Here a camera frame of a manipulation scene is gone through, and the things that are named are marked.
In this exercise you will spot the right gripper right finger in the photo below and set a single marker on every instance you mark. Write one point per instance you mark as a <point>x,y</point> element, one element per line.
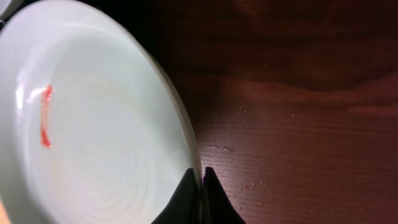
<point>217,209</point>

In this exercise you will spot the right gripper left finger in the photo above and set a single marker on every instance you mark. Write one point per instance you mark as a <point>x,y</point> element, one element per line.
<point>183,205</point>

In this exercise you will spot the mint plate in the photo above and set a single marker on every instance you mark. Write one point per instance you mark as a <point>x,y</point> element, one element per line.
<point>92,129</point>

